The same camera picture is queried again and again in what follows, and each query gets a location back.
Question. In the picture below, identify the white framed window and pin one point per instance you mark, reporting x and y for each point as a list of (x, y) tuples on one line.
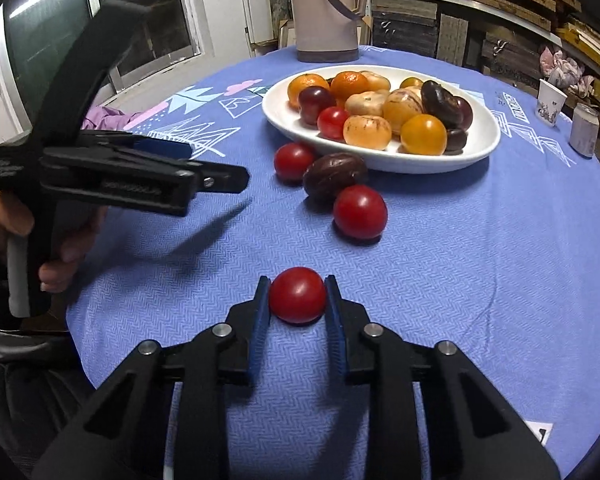
[(145, 10)]

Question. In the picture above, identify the crumpled pink cloth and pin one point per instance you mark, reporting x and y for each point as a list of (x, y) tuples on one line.
[(565, 70)]

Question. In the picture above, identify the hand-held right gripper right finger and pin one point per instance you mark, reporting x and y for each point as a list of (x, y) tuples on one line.
[(332, 320)]

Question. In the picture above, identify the silver drink can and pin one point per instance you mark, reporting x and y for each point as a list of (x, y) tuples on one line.
[(584, 132)]

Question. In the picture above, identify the white oval plate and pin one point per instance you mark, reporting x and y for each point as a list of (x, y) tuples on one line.
[(482, 135)]

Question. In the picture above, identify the person's dark jacket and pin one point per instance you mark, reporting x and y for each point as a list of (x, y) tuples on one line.
[(20, 385)]

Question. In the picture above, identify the purple satin cloth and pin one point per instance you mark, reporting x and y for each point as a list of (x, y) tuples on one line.
[(110, 120)]

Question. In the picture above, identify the person's left hand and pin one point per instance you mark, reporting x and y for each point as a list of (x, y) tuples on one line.
[(0, 215)]

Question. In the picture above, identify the red tomato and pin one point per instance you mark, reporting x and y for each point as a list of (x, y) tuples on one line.
[(360, 211), (332, 122), (294, 161), (298, 294)]

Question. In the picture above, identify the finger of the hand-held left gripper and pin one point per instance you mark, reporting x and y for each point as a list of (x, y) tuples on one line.
[(225, 180), (160, 150)]

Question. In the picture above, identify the dark red plum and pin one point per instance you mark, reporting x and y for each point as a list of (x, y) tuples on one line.
[(466, 112), (314, 105)]

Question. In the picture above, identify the beige thermos flask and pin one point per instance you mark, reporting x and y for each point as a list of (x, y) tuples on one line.
[(320, 20)]

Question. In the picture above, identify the small orange-yellow tomato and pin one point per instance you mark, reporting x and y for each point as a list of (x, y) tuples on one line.
[(411, 81)]

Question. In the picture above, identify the dark purple passion fruit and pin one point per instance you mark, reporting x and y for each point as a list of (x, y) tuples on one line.
[(335, 176)]

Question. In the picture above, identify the orange mandarin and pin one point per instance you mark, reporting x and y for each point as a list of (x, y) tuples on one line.
[(305, 89), (349, 85)]

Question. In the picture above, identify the large orange-yellow tomato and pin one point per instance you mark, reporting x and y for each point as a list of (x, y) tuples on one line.
[(423, 135)]

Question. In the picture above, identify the white paper cup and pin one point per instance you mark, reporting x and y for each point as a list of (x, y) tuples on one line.
[(550, 105)]

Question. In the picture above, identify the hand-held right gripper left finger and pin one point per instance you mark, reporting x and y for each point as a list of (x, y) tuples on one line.
[(261, 320)]

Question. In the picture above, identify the white leaning boards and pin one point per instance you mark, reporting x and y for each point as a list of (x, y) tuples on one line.
[(260, 10)]

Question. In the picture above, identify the yellow striped pepino melon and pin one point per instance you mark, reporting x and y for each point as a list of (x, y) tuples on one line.
[(365, 103), (366, 132), (376, 80), (402, 111), (416, 93)]

